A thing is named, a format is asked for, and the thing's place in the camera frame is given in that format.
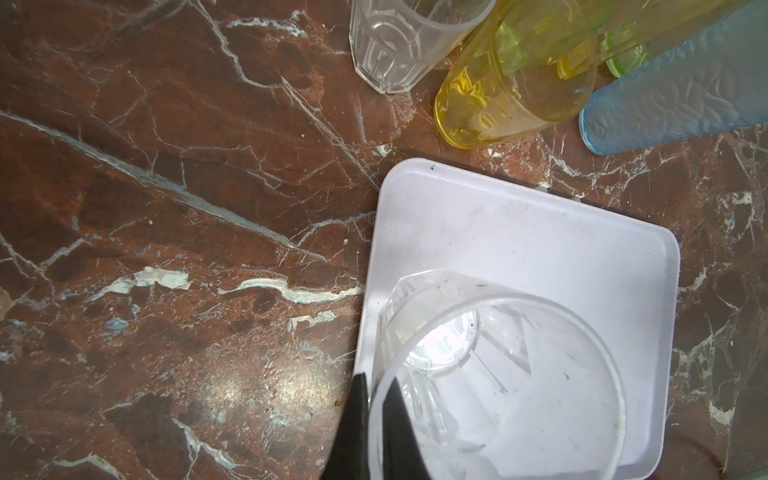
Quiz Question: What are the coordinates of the green short glass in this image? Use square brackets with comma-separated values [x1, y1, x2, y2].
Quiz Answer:
[600, 20, 650, 78]

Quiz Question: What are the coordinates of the tall blue frosted glass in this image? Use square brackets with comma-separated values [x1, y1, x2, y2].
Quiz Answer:
[579, 1, 767, 156]

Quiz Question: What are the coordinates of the clear faceted glass middle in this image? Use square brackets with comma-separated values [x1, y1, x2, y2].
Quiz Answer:
[349, 0, 495, 94]

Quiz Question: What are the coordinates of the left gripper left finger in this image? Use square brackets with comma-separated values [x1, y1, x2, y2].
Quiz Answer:
[320, 373, 370, 480]

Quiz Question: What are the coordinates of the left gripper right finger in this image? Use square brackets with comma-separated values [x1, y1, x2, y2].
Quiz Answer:
[382, 379, 431, 480]

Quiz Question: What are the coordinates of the lilac plastic tray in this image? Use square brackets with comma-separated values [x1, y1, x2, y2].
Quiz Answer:
[353, 158, 680, 479]

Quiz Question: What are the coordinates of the yellow short glass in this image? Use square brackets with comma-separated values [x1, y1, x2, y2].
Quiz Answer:
[434, 1, 614, 149]

